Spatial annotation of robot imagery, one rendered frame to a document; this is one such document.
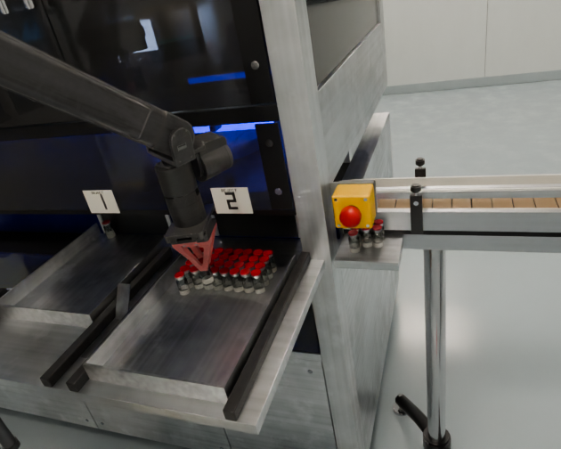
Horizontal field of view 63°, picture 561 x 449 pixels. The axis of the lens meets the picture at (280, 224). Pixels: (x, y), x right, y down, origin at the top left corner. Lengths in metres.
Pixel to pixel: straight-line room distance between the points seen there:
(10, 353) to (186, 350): 0.36
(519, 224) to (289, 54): 0.55
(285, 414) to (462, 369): 0.82
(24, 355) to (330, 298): 0.61
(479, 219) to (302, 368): 0.55
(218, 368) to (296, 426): 0.65
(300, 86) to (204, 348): 0.47
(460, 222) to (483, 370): 1.03
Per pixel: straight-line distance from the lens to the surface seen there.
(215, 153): 0.76
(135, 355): 0.85
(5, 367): 0.99
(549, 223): 1.01
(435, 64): 5.47
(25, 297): 1.18
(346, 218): 0.84
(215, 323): 0.85
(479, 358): 1.98
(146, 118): 0.66
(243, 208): 0.95
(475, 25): 5.41
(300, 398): 1.29
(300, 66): 0.80
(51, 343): 0.99
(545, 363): 2.01
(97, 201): 1.15
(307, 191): 0.88
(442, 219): 0.99
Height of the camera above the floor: 1.41
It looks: 28 degrees down
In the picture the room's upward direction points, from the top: 11 degrees counter-clockwise
